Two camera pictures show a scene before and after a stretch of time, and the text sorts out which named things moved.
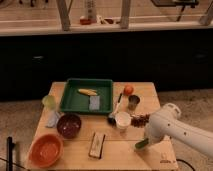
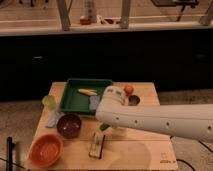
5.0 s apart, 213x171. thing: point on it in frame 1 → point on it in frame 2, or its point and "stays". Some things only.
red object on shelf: x=85 y=21 stays
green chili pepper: x=141 y=144 → x=104 y=126
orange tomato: x=128 y=90 stays
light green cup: x=49 y=102 stays
